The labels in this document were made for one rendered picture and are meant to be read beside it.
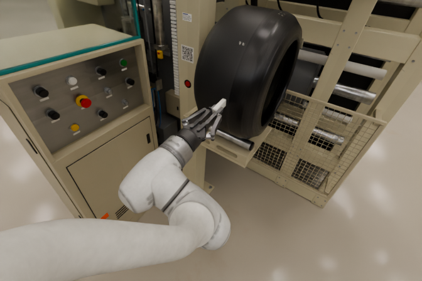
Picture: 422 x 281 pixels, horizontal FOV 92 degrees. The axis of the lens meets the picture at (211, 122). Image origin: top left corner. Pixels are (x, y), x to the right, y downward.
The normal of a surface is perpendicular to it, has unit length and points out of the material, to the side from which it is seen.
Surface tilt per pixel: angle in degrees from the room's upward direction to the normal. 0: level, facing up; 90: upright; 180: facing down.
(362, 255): 0
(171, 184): 29
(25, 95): 90
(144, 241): 56
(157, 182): 35
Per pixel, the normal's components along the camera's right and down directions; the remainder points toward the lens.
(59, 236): 0.77, -0.64
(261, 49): -0.11, -0.10
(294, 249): 0.06, -0.78
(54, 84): 0.83, 0.39
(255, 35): -0.29, -0.33
